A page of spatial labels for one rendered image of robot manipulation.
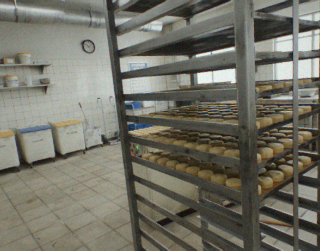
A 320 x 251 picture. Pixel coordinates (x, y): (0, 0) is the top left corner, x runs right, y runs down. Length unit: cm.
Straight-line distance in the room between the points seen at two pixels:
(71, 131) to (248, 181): 501
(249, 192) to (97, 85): 597
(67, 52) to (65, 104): 119
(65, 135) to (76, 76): 154
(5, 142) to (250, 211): 483
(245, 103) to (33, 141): 491
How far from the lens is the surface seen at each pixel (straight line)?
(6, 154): 525
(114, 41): 108
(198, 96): 72
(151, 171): 229
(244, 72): 59
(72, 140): 553
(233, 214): 137
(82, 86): 629
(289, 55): 78
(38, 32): 615
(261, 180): 79
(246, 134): 61
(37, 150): 535
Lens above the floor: 137
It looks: 10 degrees down
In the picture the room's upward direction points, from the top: 6 degrees counter-clockwise
